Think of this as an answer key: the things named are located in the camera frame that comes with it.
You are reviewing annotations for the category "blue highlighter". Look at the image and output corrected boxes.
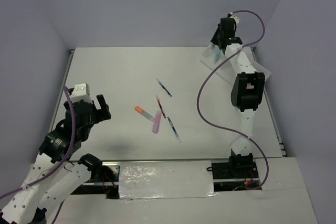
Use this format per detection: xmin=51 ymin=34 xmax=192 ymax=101
xmin=214 ymin=49 xmax=222 ymax=64

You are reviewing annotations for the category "green highlighter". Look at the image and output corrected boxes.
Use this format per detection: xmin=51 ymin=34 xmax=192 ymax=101
xmin=203 ymin=43 xmax=217 ymax=58

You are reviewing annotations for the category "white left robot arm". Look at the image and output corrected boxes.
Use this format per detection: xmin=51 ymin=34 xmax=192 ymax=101
xmin=1 ymin=93 xmax=111 ymax=223

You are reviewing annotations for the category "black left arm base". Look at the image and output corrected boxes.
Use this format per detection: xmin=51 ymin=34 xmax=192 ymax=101
xmin=75 ymin=154 xmax=120 ymax=199

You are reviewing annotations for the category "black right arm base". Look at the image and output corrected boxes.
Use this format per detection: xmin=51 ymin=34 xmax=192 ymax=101
xmin=206 ymin=152 xmax=260 ymax=192

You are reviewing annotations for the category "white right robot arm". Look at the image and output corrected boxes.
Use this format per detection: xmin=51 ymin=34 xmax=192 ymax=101
xmin=211 ymin=14 xmax=265 ymax=177

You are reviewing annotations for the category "white three-compartment tray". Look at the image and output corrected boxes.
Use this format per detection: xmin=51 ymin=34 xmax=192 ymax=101
xmin=200 ymin=45 xmax=271 ymax=85

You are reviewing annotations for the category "orange highlighter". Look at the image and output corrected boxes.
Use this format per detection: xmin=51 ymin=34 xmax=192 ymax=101
xmin=134 ymin=106 xmax=155 ymax=122

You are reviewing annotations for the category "purple highlighter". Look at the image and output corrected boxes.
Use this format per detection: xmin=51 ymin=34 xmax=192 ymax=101
xmin=152 ymin=111 xmax=162 ymax=134

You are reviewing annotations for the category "red pen refill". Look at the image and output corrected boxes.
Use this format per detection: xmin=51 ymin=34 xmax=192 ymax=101
xmin=155 ymin=95 xmax=166 ymax=119

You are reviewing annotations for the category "dark blue pen refill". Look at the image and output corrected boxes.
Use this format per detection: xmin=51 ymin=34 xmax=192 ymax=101
xmin=155 ymin=78 xmax=172 ymax=97

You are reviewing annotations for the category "silver tape sheet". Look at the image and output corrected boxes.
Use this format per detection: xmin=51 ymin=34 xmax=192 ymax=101
xmin=119 ymin=161 xmax=216 ymax=199

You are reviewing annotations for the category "light blue pen refill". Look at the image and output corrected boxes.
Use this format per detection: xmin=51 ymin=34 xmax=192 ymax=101
xmin=167 ymin=116 xmax=182 ymax=143

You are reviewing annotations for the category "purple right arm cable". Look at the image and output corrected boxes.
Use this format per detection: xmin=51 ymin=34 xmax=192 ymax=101
xmin=196 ymin=10 xmax=270 ymax=190

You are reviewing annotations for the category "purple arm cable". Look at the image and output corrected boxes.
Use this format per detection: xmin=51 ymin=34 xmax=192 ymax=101
xmin=196 ymin=10 xmax=270 ymax=190
xmin=0 ymin=85 xmax=77 ymax=224

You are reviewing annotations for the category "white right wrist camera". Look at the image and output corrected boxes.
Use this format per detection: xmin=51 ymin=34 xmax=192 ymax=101
xmin=227 ymin=12 xmax=240 ymax=25

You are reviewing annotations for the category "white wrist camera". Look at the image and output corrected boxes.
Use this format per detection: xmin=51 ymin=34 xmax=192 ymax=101
xmin=69 ymin=83 xmax=92 ymax=104
xmin=227 ymin=12 xmax=240 ymax=25

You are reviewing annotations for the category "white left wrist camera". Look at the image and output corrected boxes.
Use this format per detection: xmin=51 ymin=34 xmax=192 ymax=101
xmin=69 ymin=83 xmax=92 ymax=104

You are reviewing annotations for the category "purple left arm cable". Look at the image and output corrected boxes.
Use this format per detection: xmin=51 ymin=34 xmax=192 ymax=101
xmin=0 ymin=85 xmax=77 ymax=224

